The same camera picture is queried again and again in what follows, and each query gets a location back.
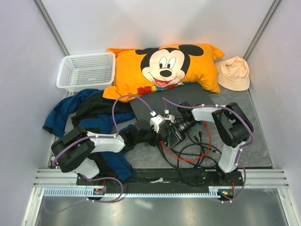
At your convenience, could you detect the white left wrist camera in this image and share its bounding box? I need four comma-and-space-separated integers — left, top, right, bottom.
150, 115, 165, 133

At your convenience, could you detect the red ethernet cable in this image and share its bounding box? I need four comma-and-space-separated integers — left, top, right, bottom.
159, 122, 212, 162

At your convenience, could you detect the dark grey network switch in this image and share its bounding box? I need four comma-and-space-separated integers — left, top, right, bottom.
128, 82, 216, 142

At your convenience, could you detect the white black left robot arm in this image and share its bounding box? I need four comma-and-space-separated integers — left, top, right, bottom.
51, 117, 163, 185

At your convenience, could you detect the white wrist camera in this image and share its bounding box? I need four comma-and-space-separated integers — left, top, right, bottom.
150, 115, 165, 133
164, 109, 175, 123

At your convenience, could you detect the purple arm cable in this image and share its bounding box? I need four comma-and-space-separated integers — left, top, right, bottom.
53, 94, 156, 203
162, 97, 255, 203

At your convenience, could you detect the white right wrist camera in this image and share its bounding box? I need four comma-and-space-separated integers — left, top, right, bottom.
164, 109, 175, 123

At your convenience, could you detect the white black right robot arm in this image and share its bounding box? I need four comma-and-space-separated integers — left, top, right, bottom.
163, 98, 254, 186

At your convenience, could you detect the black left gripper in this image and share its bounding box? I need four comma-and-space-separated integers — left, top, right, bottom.
135, 123, 163, 146

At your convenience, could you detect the aluminium frame rail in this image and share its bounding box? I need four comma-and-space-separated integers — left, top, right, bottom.
34, 169, 289, 188

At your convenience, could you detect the black ethernet cable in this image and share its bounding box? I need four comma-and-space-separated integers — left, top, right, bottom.
156, 131, 223, 172

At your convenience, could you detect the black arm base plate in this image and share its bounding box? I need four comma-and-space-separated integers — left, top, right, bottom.
76, 167, 244, 194

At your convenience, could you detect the orange Mickey Mouse pillow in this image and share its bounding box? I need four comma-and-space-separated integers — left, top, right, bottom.
103, 44, 224, 102

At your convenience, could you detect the blue and black jacket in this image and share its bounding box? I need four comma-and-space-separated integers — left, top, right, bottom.
43, 89, 135, 181

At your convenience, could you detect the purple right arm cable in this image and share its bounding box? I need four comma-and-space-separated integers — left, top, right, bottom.
162, 97, 255, 203

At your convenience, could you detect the beige bucket hat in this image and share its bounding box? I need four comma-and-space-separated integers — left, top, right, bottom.
215, 56, 250, 91

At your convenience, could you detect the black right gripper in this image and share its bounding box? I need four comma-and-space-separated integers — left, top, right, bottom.
167, 119, 199, 149

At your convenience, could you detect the white plastic mesh basket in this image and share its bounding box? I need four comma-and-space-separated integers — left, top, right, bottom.
56, 52, 116, 92

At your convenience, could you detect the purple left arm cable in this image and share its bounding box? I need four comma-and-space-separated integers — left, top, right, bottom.
53, 94, 156, 203

